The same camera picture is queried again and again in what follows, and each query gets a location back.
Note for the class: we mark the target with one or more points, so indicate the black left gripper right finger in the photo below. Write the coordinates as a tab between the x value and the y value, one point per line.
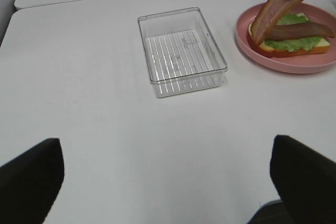
304	180

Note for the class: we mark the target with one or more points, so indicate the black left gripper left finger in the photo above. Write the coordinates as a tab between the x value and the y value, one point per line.
30	183

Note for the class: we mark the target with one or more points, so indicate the tray bacon strip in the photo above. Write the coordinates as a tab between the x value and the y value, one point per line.
300	30
268	16

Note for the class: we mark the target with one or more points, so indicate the green lettuce leaf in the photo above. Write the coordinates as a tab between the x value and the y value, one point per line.
292	45

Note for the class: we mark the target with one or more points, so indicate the square white bread slice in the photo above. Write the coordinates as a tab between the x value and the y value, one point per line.
269	53

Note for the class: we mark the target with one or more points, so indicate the pink round plate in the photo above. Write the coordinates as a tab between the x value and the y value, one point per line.
303	64

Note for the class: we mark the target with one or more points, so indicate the left clear plastic tray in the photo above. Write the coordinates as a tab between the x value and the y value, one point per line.
181	53

